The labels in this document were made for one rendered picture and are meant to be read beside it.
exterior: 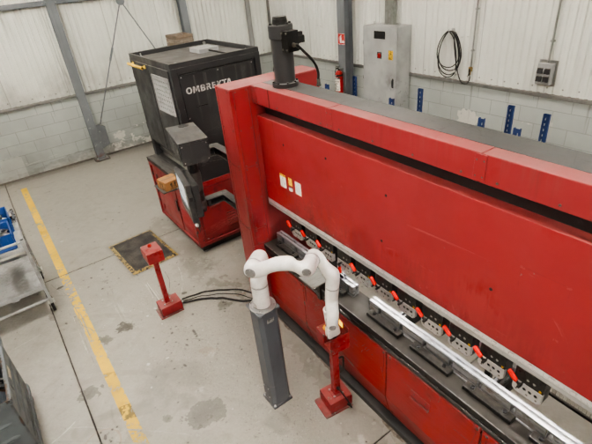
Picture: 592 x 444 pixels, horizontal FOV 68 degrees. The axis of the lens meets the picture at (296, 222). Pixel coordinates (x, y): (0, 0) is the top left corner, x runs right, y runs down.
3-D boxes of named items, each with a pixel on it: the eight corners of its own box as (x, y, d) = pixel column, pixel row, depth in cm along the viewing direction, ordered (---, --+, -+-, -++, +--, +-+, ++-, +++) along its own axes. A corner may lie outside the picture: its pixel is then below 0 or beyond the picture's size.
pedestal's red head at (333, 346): (316, 338, 327) (314, 321, 318) (335, 329, 333) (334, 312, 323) (330, 356, 311) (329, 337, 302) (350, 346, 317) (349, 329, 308)
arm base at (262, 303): (258, 318, 302) (255, 297, 293) (244, 304, 316) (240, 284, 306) (281, 306, 311) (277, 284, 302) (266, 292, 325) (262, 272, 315)
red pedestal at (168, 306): (155, 310, 472) (134, 246, 430) (177, 299, 483) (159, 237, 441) (162, 320, 457) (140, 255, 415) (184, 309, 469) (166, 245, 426)
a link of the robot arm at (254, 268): (253, 267, 304) (244, 281, 291) (247, 252, 298) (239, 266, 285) (321, 265, 286) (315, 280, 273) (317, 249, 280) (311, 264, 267)
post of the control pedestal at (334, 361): (331, 390, 351) (328, 342, 323) (336, 387, 353) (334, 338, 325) (335, 395, 346) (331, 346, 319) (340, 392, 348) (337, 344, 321)
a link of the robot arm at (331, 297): (342, 298, 277) (338, 331, 293) (337, 281, 290) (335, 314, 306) (328, 298, 276) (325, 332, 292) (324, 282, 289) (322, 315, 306)
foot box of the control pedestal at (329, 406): (314, 400, 358) (313, 390, 352) (339, 387, 367) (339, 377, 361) (326, 419, 342) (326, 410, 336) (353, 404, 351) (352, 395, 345)
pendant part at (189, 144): (186, 212, 423) (165, 127, 380) (210, 205, 431) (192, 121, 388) (199, 236, 383) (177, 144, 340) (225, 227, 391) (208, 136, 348)
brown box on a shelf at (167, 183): (154, 186, 511) (151, 176, 505) (174, 179, 523) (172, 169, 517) (163, 194, 490) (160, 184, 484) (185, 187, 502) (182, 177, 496)
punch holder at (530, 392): (510, 387, 227) (515, 365, 219) (520, 378, 231) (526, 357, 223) (538, 407, 216) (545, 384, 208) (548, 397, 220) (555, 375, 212)
